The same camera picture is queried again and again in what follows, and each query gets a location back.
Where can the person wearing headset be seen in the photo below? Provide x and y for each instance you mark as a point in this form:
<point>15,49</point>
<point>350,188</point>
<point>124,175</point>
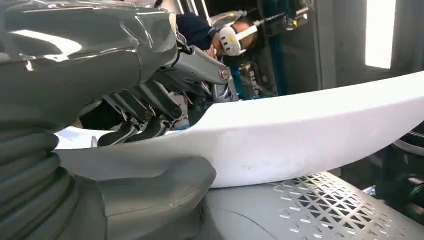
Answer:
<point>195,30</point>

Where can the grey perforated panel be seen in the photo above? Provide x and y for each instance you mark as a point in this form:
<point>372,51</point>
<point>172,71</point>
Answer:
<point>298,215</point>

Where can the white VR headset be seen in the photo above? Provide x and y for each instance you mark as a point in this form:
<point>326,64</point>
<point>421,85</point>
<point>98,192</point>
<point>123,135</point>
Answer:
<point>229,39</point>

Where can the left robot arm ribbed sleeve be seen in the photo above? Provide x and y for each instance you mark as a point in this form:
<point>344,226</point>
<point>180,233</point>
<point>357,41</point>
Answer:
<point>26,185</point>

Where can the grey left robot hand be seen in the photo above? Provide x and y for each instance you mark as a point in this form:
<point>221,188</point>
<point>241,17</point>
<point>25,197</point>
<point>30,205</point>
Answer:
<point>73,66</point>

